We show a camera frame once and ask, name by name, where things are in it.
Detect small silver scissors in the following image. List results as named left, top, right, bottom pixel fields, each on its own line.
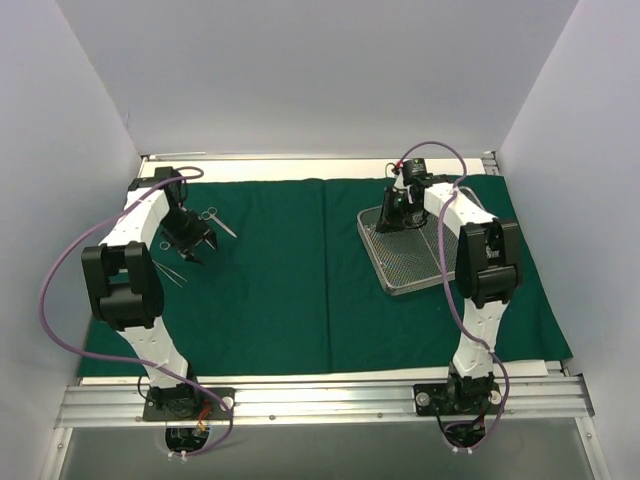
left=202, top=207, right=238, bottom=239

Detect silver forceps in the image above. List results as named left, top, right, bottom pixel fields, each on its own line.
left=154, top=261, right=188, bottom=288

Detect metal mesh instrument tray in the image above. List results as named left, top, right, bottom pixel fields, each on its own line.
left=357, top=182, right=495, bottom=296

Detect green surgical cloth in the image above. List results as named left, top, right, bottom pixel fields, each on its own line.
left=75, top=173, right=575, bottom=379

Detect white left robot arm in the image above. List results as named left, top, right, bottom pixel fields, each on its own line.
left=81, top=167, right=218, bottom=419

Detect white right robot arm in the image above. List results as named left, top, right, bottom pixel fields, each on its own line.
left=375, top=168, right=523, bottom=413

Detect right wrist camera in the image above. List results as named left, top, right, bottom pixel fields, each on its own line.
left=401, top=158, right=429, bottom=185

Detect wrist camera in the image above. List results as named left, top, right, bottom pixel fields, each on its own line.
left=401, top=158, right=429, bottom=185
left=152, top=166, right=180, bottom=183

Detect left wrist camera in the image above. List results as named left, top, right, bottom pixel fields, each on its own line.
left=152, top=166, right=180, bottom=183

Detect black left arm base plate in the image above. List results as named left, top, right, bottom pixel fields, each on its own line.
left=142, top=386, right=229, bottom=422

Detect aluminium frame rail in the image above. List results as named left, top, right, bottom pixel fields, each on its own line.
left=55, top=373, right=594, bottom=428

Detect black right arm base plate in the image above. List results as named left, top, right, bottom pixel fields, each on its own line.
left=412, top=379, right=502, bottom=417

